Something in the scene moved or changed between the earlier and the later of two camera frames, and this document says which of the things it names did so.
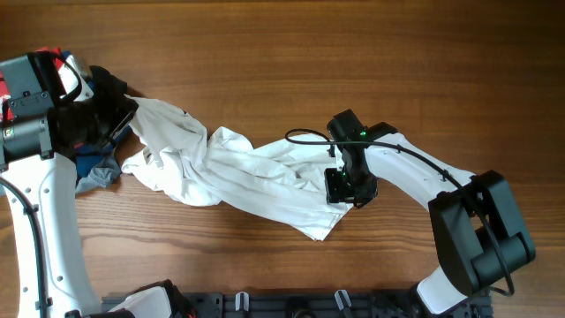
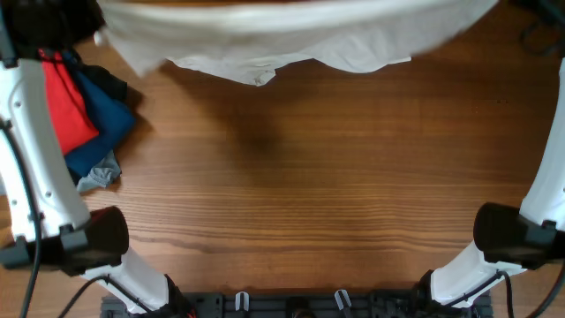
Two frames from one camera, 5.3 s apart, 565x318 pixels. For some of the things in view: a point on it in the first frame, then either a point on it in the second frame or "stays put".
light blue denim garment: (99, 177) stays put
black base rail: (362, 304) stays put
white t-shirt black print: (283, 183) -> (248, 40)
